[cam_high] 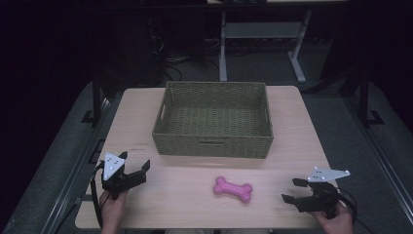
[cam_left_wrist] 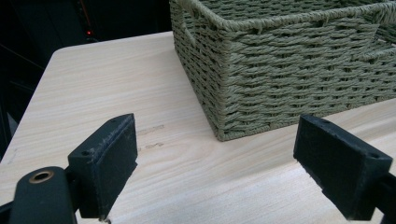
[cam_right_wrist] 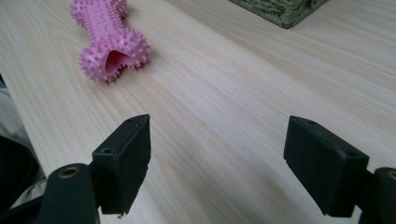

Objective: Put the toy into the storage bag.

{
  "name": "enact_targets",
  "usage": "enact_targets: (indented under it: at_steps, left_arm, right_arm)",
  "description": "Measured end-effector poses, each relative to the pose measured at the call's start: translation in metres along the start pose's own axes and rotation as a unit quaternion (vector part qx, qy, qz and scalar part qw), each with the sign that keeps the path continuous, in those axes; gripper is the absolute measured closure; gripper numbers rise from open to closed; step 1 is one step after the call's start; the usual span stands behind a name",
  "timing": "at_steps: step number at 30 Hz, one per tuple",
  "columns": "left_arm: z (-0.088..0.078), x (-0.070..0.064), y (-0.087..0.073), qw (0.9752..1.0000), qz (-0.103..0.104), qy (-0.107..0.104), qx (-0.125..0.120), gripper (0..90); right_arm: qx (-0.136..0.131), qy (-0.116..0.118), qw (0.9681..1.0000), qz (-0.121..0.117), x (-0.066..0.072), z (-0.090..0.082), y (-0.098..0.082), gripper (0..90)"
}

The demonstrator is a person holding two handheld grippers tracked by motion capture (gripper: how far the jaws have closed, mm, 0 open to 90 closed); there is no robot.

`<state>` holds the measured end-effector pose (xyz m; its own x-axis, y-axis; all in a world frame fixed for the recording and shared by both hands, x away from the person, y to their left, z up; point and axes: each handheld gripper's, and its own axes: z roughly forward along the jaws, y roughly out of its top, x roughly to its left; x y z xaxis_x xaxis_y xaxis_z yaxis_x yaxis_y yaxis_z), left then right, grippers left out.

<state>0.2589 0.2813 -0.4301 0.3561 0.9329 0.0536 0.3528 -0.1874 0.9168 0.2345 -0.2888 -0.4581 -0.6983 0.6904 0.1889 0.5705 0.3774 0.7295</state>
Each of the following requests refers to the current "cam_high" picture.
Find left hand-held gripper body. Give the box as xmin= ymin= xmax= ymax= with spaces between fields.
xmin=101 ymin=151 xmax=147 ymax=200

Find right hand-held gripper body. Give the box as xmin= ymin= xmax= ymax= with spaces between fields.
xmin=296 ymin=166 xmax=352 ymax=219

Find person's left hand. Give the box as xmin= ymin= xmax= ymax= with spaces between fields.
xmin=98 ymin=190 xmax=130 ymax=234

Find person's right hand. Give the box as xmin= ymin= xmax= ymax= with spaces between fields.
xmin=310 ymin=201 xmax=355 ymax=234

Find pink bone-shaped dog toy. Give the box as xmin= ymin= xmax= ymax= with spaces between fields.
xmin=212 ymin=175 xmax=254 ymax=205

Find black metal stand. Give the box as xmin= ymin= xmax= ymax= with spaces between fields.
xmin=357 ymin=68 xmax=385 ymax=127
xmin=80 ymin=72 xmax=105 ymax=128

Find green woven basket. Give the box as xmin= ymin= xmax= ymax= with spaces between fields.
xmin=151 ymin=80 xmax=275 ymax=160

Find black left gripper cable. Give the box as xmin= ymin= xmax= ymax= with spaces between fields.
xmin=90 ymin=161 xmax=107 ymax=229

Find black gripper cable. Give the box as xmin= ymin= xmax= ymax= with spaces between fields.
xmin=336 ymin=186 xmax=375 ymax=234
xmin=90 ymin=161 xmax=107 ymax=229

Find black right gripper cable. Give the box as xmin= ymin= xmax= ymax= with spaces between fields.
xmin=336 ymin=186 xmax=375 ymax=234

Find aluminium floor rail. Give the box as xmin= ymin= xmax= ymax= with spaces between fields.
xmin=41 ymin=97 xmax=112 ymax=234
xmin=344 ymin=97 xmax=413 ymax=226

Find black floor cables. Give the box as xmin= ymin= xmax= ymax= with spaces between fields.
xmin=146 ymin=18 xmax=222 ymax=83

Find white metal desk frame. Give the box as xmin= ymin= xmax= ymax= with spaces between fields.
xmin=218 ymin=9 xmax=314 ymax=84

